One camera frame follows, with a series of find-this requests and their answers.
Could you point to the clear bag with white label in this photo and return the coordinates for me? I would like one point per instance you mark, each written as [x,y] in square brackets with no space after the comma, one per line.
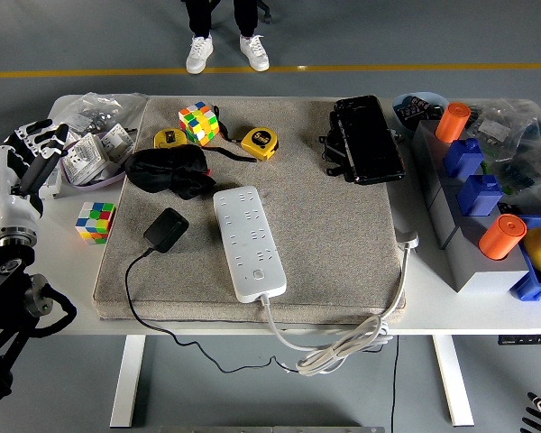
[493,128]

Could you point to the white table leg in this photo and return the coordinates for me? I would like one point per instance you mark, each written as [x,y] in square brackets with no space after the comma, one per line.
[453,383]
[128,383]

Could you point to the black plug adapter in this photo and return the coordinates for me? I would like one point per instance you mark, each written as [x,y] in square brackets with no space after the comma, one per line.
[167,230]

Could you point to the yellow tape measure 5m print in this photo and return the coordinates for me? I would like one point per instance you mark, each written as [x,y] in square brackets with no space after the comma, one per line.
[259,142]

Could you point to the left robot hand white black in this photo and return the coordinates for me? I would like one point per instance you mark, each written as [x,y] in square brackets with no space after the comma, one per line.
[9,212]

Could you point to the black component packets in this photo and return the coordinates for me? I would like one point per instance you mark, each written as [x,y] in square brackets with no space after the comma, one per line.
[415,110]

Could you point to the black cloth pouch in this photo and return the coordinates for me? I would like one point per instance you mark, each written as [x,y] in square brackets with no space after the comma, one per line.
[167,171]

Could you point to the yellow tape measure black face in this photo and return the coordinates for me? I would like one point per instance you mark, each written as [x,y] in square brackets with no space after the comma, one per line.
[169,137]

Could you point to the black electronic device case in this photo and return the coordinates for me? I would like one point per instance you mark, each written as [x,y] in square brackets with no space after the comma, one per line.
[369,140]

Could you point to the purple tray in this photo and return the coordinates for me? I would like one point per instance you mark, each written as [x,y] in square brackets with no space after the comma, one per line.
[101,182]

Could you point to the orange cylinder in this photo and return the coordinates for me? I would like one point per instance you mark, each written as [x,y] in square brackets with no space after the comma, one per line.
[502,236]
[453,122]

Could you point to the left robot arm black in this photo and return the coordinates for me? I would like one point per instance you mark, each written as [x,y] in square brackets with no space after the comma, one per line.
[4,288]

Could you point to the black office chair base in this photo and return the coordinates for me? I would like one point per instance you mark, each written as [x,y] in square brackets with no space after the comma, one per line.
[268,17]

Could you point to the blue plastic bin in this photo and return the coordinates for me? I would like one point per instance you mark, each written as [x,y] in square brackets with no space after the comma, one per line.
[529,284]

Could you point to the grey-brown mat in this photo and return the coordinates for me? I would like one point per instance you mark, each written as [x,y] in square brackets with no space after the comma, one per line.
[324,234]

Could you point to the black desk control panel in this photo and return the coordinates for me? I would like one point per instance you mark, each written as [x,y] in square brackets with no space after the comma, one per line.
[518,340]

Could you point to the white wall socket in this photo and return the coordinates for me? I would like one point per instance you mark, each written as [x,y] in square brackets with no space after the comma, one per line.
[117,142]
[88,158]

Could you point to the clear bag of screws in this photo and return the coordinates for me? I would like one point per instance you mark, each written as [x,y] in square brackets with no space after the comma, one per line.
[94,113]

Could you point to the colourful puzzle cube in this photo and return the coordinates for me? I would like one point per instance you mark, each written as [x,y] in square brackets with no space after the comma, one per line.
[94,223]
[198,124]

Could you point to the light blue bowl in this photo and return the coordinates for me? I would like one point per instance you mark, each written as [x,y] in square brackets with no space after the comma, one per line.
[406,128]

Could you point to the blue plastic block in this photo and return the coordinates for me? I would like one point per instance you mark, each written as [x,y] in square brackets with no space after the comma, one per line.
[463,158]
[480,196]

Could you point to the grey block holder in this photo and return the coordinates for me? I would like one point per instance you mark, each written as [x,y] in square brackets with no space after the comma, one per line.
[426,162]
[473,279]

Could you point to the clear bag of dark parts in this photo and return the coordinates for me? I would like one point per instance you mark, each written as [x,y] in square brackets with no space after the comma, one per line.
[532,171]

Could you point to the person in white shoes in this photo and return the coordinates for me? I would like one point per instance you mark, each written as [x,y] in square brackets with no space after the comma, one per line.
[254,52]

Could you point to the white power strip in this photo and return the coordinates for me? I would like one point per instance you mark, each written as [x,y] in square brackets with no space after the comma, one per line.
[248,239]

